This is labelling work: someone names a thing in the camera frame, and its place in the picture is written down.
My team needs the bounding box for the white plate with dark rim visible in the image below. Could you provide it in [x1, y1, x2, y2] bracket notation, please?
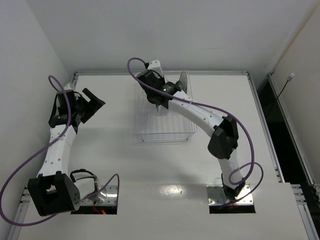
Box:
[176, 71, 189, 94]

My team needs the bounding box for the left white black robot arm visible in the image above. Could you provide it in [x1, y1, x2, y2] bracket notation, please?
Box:
[27, 88, 105, 217]

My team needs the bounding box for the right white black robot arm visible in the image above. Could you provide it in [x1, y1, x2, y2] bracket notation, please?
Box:
[136, 70, 244, 201]

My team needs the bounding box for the white wire dish rack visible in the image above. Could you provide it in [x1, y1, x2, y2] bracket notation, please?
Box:
[134, 83, 198, 144]

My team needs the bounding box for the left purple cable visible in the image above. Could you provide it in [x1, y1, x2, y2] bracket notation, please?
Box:
[0, 74, 120, 227]

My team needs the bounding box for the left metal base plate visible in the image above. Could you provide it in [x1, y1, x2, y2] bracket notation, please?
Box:
[82, 185, 118, 207]

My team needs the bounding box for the metal base plate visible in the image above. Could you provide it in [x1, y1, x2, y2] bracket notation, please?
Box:
[206, 184, 254, 207]
[82, 185, 118, 207]

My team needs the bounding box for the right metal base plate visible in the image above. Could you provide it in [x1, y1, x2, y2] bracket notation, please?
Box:
[206, 184, 254, 207]

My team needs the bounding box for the black wall cable white plug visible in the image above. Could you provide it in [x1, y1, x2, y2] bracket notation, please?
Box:
[265, 72, 295, 119]

